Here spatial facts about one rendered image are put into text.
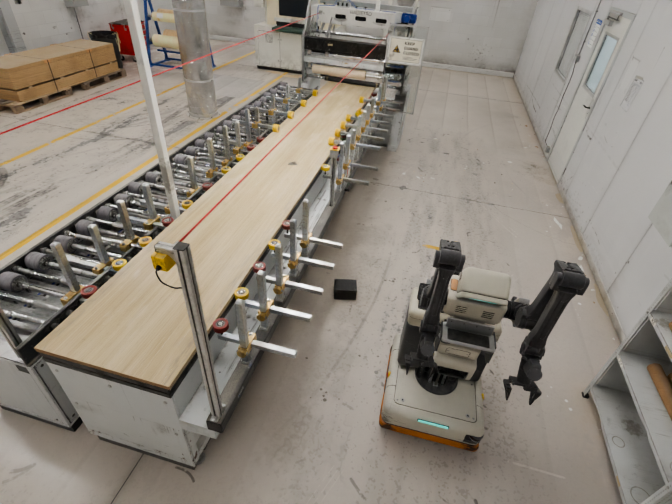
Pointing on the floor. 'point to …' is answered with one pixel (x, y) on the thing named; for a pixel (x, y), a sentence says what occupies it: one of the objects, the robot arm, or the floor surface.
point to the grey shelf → (638, 408)
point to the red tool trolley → (126, 37)
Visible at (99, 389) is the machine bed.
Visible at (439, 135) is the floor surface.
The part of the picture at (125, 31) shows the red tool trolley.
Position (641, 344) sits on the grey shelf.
